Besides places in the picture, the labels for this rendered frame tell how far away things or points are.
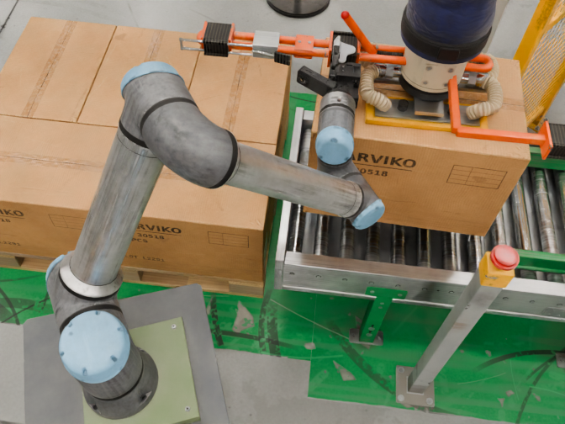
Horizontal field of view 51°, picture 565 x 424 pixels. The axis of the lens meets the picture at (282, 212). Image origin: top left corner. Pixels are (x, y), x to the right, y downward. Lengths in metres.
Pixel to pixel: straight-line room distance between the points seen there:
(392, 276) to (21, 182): 1.37
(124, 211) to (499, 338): 1.82
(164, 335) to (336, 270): 0.62
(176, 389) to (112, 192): 0.59
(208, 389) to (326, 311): 1.02
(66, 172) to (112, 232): 1.04
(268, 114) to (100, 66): 0.77
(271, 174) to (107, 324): 0.53
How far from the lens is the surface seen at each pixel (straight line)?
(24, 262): 2.80
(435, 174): 1.76
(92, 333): 1.41
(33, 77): 2.72
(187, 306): 1.72
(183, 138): 1.04
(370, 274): 1.97
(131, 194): 1.24
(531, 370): 2.66
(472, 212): 1.91
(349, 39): 1.70
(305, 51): 1.66
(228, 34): 1.69
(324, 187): 1.29
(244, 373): 2.43
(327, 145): 1.41
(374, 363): 2.48
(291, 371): 2.43
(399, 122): 1.68
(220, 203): 2.14
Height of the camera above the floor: 2.30
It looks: 56 degrees down
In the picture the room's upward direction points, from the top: 3 degrees clockwise
